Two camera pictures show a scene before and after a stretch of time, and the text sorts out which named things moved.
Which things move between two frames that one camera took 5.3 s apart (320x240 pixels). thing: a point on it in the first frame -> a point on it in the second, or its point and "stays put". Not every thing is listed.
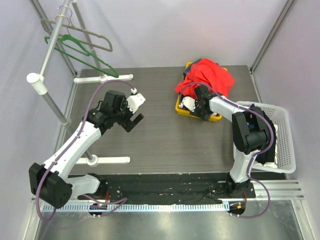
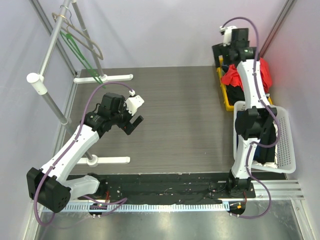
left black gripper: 128,124 stays put
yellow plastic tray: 216,117 -> 228,107
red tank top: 209,71 -> 231,77
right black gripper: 200,110 -> 218,53
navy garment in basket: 268,156 stays put
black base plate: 175,186 stays put
